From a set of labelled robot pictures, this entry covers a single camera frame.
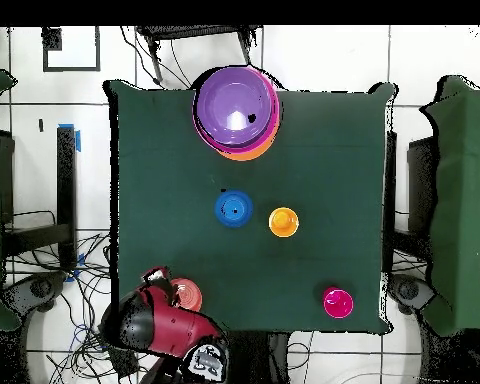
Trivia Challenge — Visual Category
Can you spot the black floor frame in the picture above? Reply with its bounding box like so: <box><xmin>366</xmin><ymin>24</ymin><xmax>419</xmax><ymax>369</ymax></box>
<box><xmin>42</xmin><ymin>26</ymin><xmax>102</xmax><ymax>73</ymax></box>

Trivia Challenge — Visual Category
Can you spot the black stool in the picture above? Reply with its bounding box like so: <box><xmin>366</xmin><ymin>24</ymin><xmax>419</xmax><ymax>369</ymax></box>
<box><xmin>136</xmin><ymin>25</ymin><xmax>263</xmax><ymax>86</ymax></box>

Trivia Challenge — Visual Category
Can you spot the black metal stand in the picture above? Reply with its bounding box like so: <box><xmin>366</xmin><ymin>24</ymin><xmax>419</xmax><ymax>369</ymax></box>
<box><xmin>5</xmin><ymin>125</ymin><xmax>78</xmax><ymax>277</ymax></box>

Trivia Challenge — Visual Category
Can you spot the red plastic cup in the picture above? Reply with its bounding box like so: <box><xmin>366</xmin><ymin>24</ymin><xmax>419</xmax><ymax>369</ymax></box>
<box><xmin>322</xmin><ymin>286</ymin><xmax>355</xmax><ymax>320</ymax></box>

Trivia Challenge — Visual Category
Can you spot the dark green tablecloth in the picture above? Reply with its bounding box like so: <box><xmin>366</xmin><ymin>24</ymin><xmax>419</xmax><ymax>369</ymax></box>
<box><xmin>103</xmin><ymin>77</ymin><xmax>397</xmax><ymax>335</ymax></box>

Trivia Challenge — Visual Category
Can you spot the large pink plastic bowl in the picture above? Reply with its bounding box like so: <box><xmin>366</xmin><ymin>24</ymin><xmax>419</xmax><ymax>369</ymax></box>
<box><xmin>191</xmin><ymin>71</ymin><xmax>282</xmax><ymax>155</ymax></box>

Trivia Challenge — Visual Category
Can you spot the small red-orange plastic bowl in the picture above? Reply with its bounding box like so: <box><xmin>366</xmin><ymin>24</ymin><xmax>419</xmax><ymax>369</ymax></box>
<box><xmin>169</xmin><ymin>277</ymin><xmax>204</xmax><ymax>313</ymax></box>

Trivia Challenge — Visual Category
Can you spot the blue plastic bowl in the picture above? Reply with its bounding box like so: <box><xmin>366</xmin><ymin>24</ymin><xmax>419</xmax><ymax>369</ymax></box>
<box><xmin>214</xmin><ymin>189</ymin><xmax>254</xmax><ymax>229</ymax></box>

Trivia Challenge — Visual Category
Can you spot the orange plastic cup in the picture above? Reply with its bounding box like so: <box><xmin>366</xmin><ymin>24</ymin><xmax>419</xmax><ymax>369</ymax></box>
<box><xmin>268</xmin><ymin>206</ymin><xmax>300</xmax><ymax>239</ymax></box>

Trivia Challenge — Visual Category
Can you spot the large orange plastic bowl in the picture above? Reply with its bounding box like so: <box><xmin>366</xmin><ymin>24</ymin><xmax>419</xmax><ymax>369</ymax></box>
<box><xmin>219</xmin><ymin>123</ymin><xmax>282</xmax><ymax>162</ymax></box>

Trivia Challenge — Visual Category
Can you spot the purple plastic bowl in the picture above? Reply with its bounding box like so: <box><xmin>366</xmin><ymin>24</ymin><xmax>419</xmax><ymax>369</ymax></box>
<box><xmin>194</xmin><ymin>119</ymin><xmax>279</xmax><ymax>151</ymax></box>
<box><xmin>194</xmin><ymin>66</ymin><xmax>276</xmax><ymax>147</ymax></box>

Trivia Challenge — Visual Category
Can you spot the black power brick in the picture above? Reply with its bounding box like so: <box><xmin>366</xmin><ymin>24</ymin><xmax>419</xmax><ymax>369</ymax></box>
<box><xmin>103</xmin><ymin>347</ymin><xmax>140</xmax><ymax>379</ymax></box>

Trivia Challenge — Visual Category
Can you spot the tangle of floor cables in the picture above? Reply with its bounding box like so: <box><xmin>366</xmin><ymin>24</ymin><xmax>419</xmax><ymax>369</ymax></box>
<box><xmin>7</xmin><ymin>235</ymin><xmax>145</xmax><ymax>384</ymax></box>

